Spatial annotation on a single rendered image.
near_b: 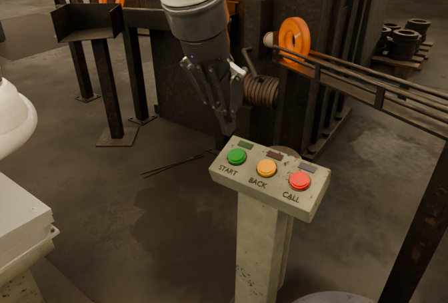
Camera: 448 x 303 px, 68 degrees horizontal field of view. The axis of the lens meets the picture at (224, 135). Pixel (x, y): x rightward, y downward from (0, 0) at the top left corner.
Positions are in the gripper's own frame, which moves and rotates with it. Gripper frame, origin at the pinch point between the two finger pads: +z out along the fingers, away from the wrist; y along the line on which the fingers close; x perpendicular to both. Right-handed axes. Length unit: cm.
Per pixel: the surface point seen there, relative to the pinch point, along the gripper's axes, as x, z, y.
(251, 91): -47, 42, 27
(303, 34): -54, 17, 8
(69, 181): 12, 72, 99
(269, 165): -0.2, 11.5, -8.0
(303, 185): 1.3, 11.4, -16.2
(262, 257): 11.5, 33.4, -9.9
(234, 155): 0.5, 11.5, 0.2
